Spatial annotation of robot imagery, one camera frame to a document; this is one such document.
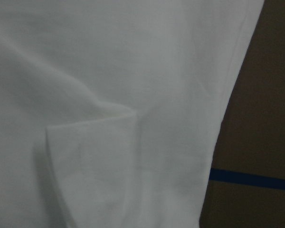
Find white long-sleeve printed shirt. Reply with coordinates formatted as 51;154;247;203
0;0;264;228

